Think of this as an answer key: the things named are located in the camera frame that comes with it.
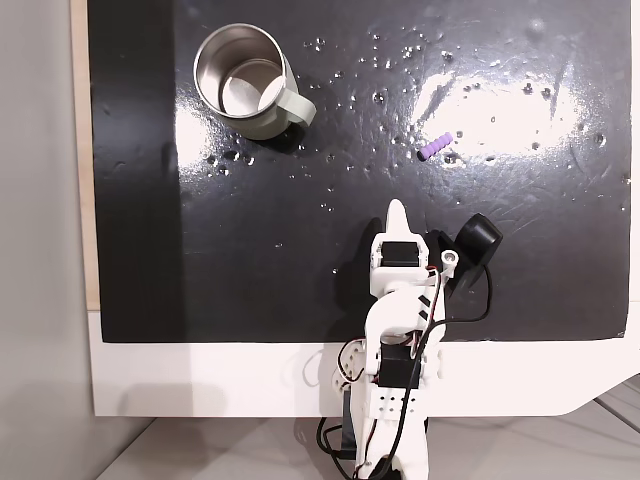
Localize black oval webcam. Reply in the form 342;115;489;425
438;213;504;297

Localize steel mug with green handle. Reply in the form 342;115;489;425
192;23;318;141

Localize purple pen grip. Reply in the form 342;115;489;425
417;131;454;162

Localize black glossy mat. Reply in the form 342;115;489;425
87;0;632;345

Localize red white black servo wires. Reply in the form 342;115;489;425
409;267;449;361

